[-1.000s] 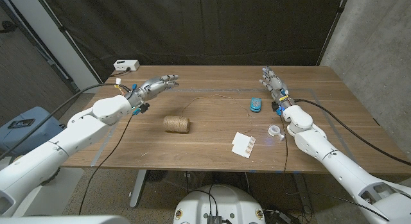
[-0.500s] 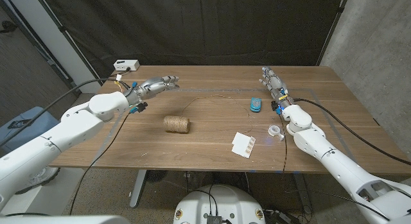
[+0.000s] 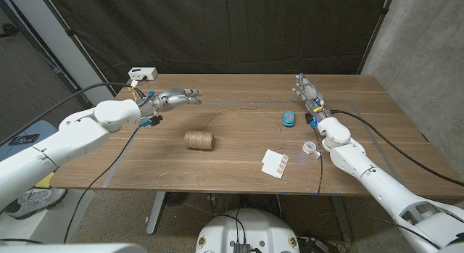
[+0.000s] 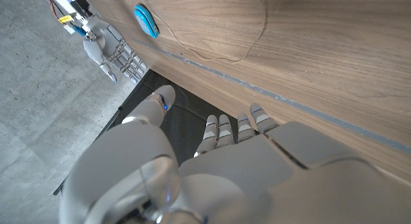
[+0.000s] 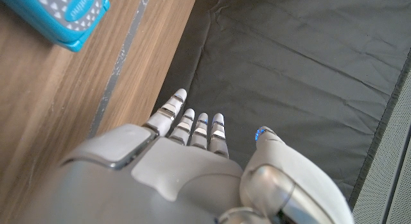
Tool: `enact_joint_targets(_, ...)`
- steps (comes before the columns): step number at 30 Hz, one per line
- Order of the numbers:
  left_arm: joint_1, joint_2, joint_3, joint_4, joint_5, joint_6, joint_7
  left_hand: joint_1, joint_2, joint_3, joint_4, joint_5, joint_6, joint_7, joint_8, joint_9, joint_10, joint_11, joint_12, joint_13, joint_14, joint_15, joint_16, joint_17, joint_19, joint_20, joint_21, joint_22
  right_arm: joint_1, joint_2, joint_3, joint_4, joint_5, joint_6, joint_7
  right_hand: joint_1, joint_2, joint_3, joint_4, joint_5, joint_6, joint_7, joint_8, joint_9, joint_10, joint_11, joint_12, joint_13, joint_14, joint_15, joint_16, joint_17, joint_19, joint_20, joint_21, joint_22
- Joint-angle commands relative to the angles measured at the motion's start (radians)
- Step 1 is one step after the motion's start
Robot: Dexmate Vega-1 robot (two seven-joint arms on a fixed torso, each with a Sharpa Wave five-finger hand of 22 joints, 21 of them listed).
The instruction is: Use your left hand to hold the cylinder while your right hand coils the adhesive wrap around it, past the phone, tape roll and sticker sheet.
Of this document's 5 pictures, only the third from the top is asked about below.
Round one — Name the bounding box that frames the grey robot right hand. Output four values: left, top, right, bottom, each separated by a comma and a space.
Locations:
291, 72, 331, 126

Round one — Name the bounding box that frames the grey metal table leg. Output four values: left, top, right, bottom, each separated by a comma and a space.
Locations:
146, 191, 167, 235
329, 194, 355, 243

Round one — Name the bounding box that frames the clear tape roll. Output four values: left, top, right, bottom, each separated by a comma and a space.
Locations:
302, 140, 323, 159

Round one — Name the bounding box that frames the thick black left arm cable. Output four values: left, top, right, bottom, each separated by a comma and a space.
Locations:
0, 81, 146, 147

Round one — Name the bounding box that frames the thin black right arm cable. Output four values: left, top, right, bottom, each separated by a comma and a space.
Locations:
315, 128, 324, 196

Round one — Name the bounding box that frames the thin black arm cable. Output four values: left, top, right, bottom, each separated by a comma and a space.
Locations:
63, 122, 144, 244
315, 128, 324, 196

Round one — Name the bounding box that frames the black backdrop curtain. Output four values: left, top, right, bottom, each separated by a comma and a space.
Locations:
43, 0, 396, 95

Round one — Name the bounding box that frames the black torso cable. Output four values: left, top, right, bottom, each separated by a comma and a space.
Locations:
216, 208, 248, 245

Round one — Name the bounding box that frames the yellow black shoe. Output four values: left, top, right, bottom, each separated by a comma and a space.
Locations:
34, 172, 55, 189

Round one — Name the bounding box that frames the white sticker sheet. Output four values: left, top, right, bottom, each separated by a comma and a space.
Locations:
261, 149, 290, 180

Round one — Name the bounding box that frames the black metal wall rail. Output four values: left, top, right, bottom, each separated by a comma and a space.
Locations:
0, 0, 92, 109

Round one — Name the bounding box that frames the grey sneaker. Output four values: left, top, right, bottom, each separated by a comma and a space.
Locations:
3, 187, 69, 220

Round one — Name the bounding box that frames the black backdrop stand pole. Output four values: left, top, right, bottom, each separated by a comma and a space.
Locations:
36, 0, 117, 98
357, 0, 396, 75

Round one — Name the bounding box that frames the white floor power strip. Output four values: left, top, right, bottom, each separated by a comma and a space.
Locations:
297, 236, 340, 253

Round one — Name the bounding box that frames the blue plastic bin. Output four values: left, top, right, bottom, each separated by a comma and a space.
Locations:
0, 120, 62, 163

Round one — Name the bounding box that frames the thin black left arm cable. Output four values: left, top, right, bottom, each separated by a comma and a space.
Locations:
63, 122, 144, 244

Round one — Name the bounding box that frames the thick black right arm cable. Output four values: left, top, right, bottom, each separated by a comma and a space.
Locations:
330, 109, 464, 188

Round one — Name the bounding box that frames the black ribbed round object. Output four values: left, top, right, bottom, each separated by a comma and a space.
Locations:
165, 191, 190, 207

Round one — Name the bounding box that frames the jute twine strand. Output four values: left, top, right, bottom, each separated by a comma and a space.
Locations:
204, 106, 286, 153

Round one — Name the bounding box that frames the white power box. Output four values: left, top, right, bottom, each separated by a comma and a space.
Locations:
128, 67, 159, 81

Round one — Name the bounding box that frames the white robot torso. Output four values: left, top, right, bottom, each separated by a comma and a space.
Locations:
195, 208, 301, 253

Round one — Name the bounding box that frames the brown jute twine spool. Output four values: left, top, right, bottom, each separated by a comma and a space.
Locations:
183, 130, 215, 152

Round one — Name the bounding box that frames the black wall hook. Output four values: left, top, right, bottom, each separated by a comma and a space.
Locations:
0, 23, 22, 39

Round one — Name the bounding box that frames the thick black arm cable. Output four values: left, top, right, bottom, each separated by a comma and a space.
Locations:
330, 109, 464, 188
0, 81, 146, 147

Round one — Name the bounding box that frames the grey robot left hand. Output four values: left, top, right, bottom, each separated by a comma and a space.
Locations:
137, 87, 203, 118

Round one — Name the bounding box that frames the black flat device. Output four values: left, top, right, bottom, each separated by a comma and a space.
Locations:
8, 133, 41, 146

